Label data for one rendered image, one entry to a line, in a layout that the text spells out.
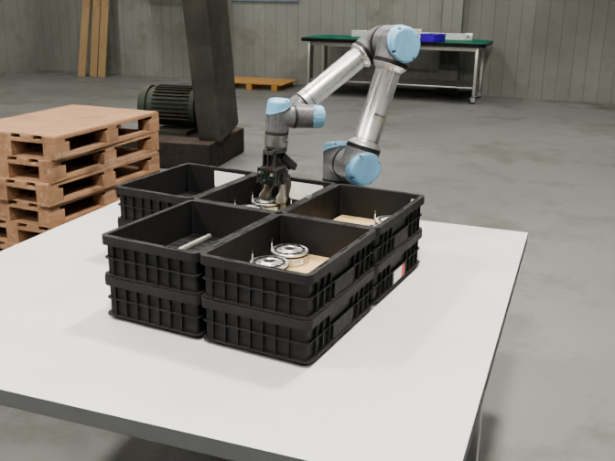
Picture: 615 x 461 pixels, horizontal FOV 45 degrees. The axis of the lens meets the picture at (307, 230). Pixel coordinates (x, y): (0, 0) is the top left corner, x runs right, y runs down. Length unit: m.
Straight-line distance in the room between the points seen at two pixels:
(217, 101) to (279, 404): 5.18
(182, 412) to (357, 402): 0.36
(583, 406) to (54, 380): 2.10
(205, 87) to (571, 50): 6.92
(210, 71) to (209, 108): 0.33
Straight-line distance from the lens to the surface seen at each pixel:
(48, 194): 4.30
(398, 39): 2.48
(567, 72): 12.17
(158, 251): 1.86
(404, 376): 1.74
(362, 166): 2.47
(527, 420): 3.02
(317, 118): 2.41
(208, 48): 6.47
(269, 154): 2.37
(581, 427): 3.05
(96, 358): 1.85
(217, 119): 6.67
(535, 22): 12.15
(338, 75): 2.57
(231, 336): 1.83
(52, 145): 4.26
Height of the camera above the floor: 1.53
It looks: 18 degrees down
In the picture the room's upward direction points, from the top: 1 degrees clockwise
